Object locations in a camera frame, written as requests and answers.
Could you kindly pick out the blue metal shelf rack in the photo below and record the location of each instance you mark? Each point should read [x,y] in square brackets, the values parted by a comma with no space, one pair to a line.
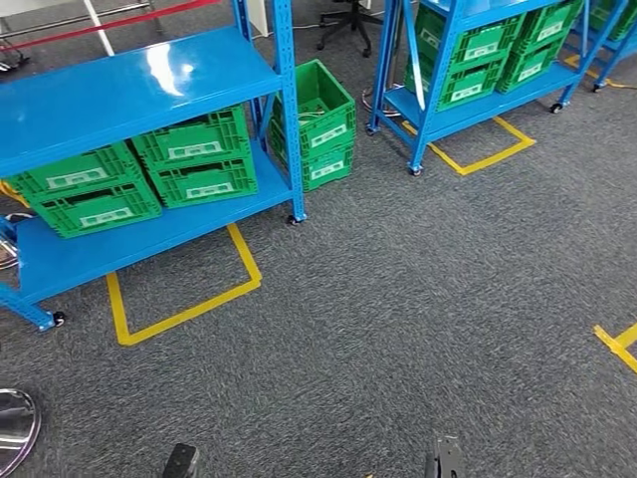
[478,109]
[629,49]
[124,86]

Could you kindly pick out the black office chair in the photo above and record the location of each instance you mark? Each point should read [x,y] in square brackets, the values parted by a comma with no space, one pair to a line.
[354,16]

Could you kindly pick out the black robot left foot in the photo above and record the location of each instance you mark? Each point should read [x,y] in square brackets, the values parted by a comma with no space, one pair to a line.
[180,462]

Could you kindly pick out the red barrier belt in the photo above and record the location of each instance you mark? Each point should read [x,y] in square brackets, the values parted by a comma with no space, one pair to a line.
[100,25]

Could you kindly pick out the black stanchion post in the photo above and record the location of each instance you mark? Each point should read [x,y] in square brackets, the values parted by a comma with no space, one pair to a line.
[380,105]

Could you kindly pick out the white desk steel frame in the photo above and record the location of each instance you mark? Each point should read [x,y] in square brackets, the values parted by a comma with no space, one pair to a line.
[259,16]
[107,43]

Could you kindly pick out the round metal base plate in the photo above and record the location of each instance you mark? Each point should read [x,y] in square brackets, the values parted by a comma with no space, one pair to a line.
[17,429]

